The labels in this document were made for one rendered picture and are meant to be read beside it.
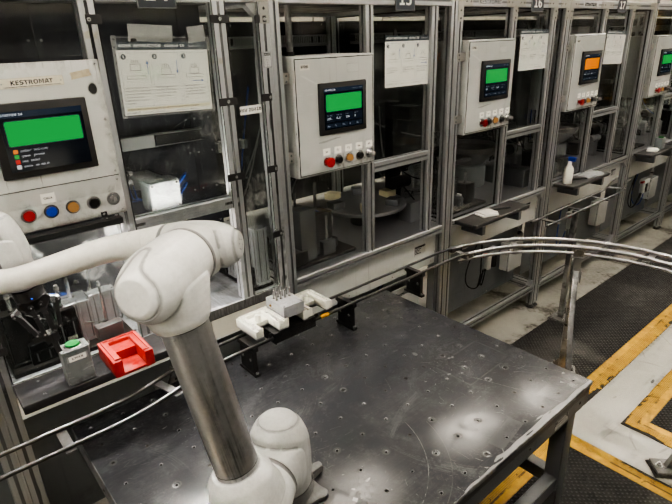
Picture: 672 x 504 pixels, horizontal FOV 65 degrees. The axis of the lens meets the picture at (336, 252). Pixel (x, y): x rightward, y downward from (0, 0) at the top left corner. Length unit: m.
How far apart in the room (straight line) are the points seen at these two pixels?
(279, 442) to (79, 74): 1.16
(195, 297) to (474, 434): 1.09
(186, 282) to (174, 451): 0.90
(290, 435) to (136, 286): 0.61
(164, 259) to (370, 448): 0.98
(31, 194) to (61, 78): 0.34
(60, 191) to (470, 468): 1.45
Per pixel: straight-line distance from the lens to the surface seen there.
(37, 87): 1.71
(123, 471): 1.82
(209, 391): 1.14
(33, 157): 1.70
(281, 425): 1.41
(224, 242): 1.14
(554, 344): 3.66
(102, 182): 1.78
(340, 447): 1.74
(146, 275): 0.99
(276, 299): 2.05
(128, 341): 1.90
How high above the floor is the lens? 1.86
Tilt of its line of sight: 22 degrees down
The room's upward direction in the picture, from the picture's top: 2 degrees counter-clockwise
